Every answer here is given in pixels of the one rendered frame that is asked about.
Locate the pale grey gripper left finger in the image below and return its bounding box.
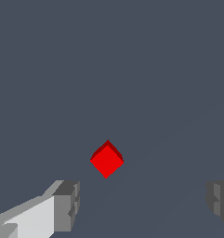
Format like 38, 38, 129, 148
0, 179, 81, 238

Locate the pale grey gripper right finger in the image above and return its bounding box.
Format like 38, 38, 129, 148
204, 179, 224, 229

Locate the red cube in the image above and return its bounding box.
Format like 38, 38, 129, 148
89, 139, 125, 179

